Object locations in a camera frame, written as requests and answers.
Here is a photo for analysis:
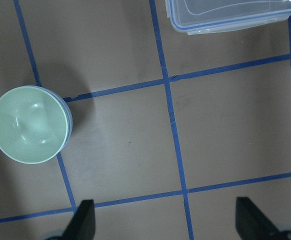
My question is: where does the clear plastic food container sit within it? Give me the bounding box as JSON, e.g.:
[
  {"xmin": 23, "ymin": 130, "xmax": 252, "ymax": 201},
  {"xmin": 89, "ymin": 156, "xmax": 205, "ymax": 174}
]
[{"xmin": 165, "ymin": 0, "xmax": 291, "ymax": 35}]

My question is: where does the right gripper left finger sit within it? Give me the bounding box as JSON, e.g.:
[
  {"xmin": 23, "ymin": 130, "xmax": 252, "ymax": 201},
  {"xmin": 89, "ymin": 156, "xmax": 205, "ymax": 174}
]
[{"xmin": 61, "ymin": 199, "xmax": 96, "ymax": 240}]

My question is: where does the green bowl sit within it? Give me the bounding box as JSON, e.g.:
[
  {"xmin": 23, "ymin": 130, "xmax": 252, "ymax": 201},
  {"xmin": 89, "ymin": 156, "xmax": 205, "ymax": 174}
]
[{"xmin": 0, "ymin": 85, "xmax": 68, "ymax": 165}]

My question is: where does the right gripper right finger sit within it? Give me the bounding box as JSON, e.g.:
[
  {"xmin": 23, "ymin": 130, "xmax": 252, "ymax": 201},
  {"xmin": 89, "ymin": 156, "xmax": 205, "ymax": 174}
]
[{"xmin": 235, "ymin": 197, "xmax": 282, "ymax": 240}]

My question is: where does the blue bowl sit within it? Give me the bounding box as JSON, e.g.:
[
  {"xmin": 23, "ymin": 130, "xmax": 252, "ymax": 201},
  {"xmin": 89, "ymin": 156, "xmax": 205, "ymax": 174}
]
[{"xmin": 36, "ymin": 86, "xmax": 73, "ymax": 151}]

